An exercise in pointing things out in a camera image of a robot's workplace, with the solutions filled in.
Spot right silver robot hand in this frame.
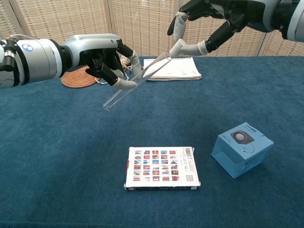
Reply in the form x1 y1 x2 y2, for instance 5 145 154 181
167 0 277 57

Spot white box with picture grid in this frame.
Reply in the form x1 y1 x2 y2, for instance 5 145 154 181
123 146 201 192

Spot woven bamboo folding screen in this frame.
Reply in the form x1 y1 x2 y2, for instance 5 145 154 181
0 0 304 57

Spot clear glass test tube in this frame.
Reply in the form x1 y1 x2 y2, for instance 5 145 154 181
102 52 172 112

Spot round brown woven coaster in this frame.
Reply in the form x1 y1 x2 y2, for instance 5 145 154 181
60 65 102 89

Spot beige braided rope bundle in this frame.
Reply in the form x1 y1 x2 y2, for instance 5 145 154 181
95 53 133 85

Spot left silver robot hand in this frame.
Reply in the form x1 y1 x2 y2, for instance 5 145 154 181
62 33 143 90

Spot small white plastic cap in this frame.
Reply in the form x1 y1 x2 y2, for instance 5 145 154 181
169 38 188 58

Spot white spiral notebook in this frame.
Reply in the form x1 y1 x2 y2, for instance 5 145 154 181
143 57 202 82

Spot light blue cardboard box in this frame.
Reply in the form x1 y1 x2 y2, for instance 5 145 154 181
211 122 275 179

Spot dark teal tablecloth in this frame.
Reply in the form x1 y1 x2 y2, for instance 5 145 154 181
0 56 304 228

